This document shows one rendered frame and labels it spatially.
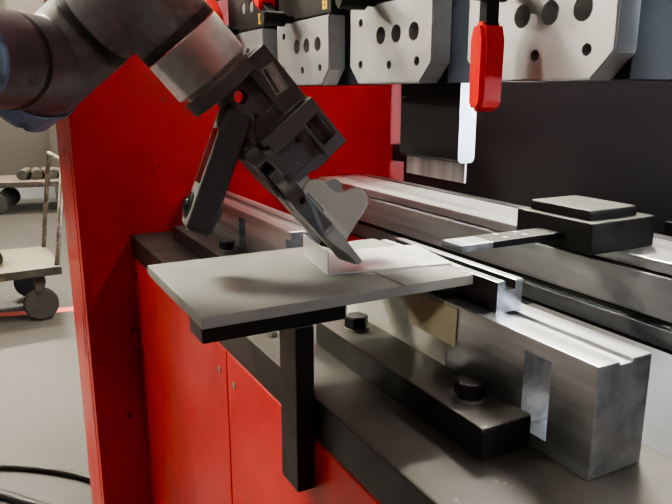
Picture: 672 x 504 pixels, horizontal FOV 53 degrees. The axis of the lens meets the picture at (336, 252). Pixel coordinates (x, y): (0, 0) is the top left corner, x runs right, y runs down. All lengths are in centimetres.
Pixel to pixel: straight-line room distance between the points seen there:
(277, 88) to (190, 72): 8
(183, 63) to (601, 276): 55
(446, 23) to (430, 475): 39
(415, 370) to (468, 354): 5
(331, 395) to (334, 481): 8
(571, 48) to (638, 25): 4
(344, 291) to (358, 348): 15
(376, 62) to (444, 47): 10
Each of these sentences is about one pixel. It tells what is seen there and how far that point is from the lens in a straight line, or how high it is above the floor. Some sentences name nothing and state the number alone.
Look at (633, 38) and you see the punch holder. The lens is 50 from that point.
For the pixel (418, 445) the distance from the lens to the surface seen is 59.
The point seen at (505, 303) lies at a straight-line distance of 63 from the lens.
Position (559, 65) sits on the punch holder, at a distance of 52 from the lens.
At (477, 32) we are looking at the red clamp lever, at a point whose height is 121.
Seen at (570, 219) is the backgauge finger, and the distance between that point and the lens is 83.
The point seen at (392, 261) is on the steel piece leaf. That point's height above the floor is 100.
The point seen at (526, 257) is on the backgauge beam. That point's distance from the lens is 95.
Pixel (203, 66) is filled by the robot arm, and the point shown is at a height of 119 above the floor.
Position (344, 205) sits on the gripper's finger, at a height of 106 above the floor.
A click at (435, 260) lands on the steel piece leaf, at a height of 100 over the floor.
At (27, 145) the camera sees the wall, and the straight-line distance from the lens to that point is 820.
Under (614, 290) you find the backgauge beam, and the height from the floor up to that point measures 94.
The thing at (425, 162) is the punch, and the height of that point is 109.
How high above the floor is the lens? 117
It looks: 14 degrees down
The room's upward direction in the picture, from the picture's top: straight up
